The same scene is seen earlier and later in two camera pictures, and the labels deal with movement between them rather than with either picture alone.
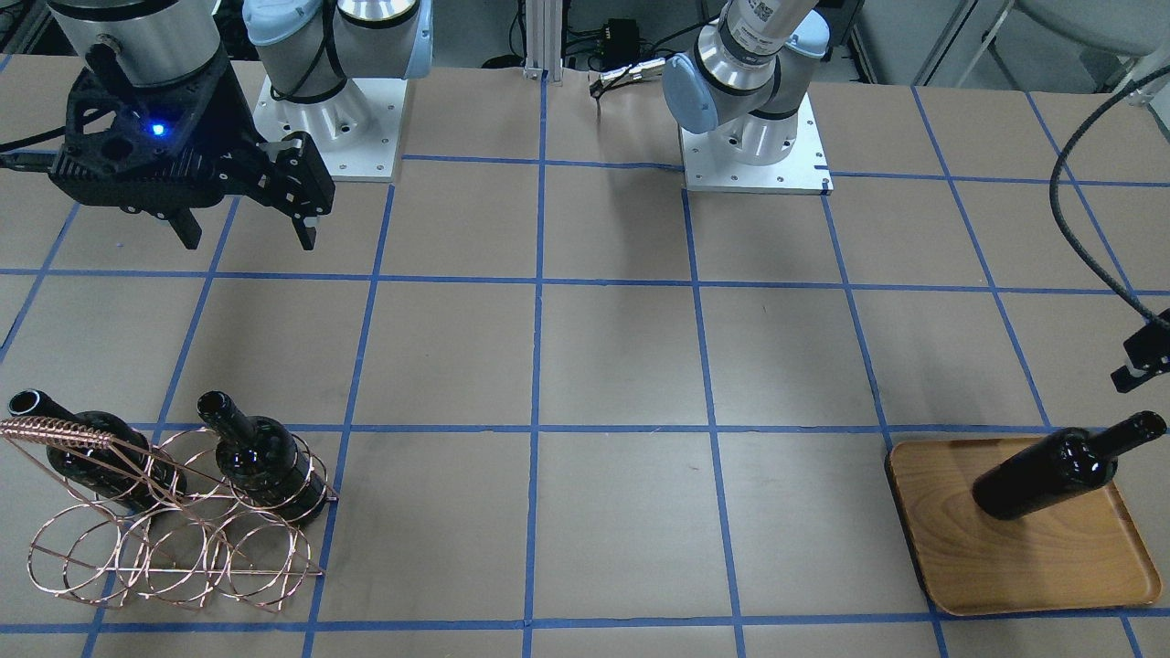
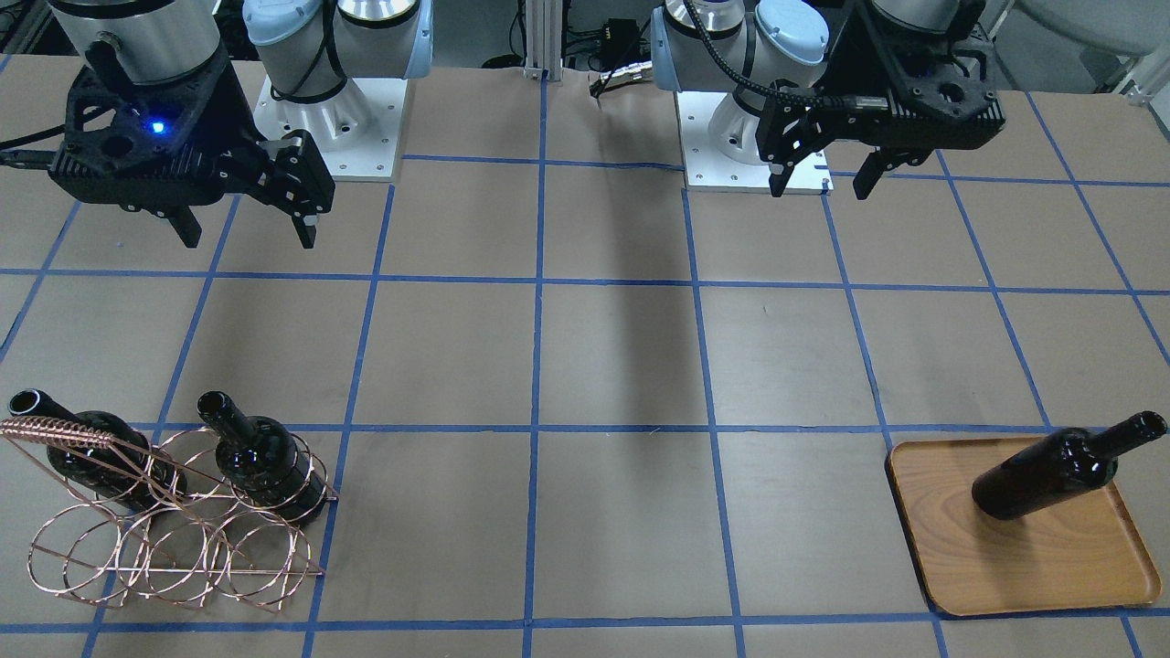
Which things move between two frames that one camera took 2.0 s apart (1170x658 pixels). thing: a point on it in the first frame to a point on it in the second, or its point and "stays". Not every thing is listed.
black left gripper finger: [1124, 381] to [869, 174]
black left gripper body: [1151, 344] to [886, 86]
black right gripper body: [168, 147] stays
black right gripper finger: [186, 225] stays
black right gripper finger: [305, 229] stays
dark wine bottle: [1058, 466] stays
